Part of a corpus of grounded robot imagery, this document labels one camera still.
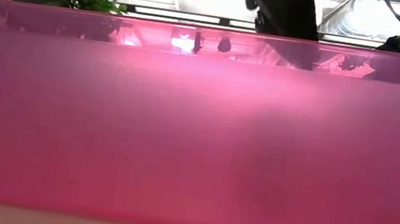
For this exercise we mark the pink translucent plastic basket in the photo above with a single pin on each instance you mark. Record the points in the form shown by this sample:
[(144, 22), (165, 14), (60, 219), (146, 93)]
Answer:
[(195, 146)]

